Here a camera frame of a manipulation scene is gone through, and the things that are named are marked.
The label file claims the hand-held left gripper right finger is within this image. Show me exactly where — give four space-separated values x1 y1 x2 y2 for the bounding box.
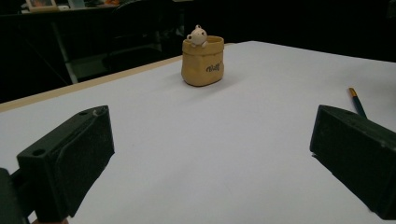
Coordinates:
309 104 396 221

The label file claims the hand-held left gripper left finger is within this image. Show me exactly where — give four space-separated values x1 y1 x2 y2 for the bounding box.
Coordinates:
16 105 116 223

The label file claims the white desk leg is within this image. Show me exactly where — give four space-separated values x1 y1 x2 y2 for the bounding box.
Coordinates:
50 21 110 85

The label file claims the white table cover sheet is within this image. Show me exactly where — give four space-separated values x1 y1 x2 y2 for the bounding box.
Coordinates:
0 40 396 224

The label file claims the framed picture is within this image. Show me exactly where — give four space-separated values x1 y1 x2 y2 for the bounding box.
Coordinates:
24 0 61 13

